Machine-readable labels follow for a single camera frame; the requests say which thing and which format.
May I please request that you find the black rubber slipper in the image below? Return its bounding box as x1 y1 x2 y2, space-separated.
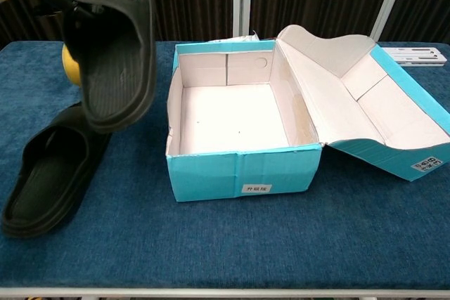
1 101 113 237
63 0 158 134

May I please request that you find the light blue shoe box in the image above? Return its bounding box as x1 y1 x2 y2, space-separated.
165 24 450 203

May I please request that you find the yellow tape roll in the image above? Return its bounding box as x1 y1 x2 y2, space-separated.
61 44 84 86

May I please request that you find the white snack bag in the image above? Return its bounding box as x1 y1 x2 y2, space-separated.
210 32 261 43

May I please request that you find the blue table cloth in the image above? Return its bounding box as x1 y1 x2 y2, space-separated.
0 40 450 290

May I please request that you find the white folding laptop stand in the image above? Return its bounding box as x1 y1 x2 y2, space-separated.
385 46 444 66

